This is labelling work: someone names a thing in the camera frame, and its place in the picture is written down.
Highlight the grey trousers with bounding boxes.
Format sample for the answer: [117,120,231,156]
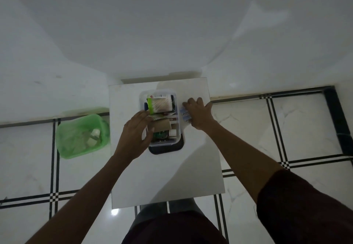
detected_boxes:
[129,198,205,226]

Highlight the person's right hand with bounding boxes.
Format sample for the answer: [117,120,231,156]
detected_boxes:
[182,97,218,132]

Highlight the clear cotton swab box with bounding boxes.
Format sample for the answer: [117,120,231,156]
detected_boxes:
[152,98,173,112]

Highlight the green plastic basket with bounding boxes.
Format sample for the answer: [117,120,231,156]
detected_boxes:
[55,113,111,160]

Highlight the clear plastic storage container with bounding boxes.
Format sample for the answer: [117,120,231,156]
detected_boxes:
[139,88,183,146]

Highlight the dark blue container lid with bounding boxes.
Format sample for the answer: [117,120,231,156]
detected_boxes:
[148,133,185,155]

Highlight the green round item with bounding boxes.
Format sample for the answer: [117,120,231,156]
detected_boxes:
[153,131,169,143]

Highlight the person's left forearm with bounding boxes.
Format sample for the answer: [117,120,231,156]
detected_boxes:
[25,153,130,244]

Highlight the white blue small packet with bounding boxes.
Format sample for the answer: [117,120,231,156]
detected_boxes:
[179,107,192,123]

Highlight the person's right forearm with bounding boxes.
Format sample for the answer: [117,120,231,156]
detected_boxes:
[204,121,286,204]

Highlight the person's left hand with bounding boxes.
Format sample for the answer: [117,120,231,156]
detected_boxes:
[114,110,155,162]

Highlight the brown cardboard box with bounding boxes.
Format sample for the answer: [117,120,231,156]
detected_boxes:
[148,119,172,134]

